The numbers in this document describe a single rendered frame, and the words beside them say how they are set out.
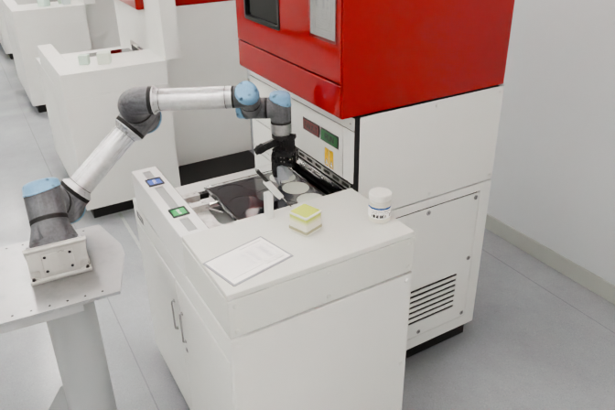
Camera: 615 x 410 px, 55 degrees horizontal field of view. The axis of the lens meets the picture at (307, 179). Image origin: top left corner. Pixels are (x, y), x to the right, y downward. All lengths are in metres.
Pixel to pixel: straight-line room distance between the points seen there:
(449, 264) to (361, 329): 0.81
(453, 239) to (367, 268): 0.83
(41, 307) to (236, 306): 0.62
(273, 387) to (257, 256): 0.40
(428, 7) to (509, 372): 1.62
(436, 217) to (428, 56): 0.67
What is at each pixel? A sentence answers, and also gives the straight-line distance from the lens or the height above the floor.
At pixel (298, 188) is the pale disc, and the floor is 0.90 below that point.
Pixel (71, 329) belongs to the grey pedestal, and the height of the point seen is 0.62.
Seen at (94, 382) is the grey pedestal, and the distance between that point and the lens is 2.30.
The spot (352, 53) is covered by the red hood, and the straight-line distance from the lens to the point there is 1.91.
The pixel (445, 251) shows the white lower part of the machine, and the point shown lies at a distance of 2.55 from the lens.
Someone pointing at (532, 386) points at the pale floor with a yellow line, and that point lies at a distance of 2.82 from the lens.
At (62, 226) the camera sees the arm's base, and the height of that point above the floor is 0.97.
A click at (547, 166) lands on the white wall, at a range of 3.42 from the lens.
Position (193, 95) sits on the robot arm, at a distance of 2.00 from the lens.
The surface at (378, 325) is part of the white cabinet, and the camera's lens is 1.95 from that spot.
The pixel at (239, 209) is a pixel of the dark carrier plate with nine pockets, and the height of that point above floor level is 0.90.
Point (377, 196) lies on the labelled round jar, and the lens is 1.82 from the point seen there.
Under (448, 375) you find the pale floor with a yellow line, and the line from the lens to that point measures 2.78.
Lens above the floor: 1.90
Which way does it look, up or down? 26 degrees down
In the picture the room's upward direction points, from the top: 1 degrees counter-clockwise
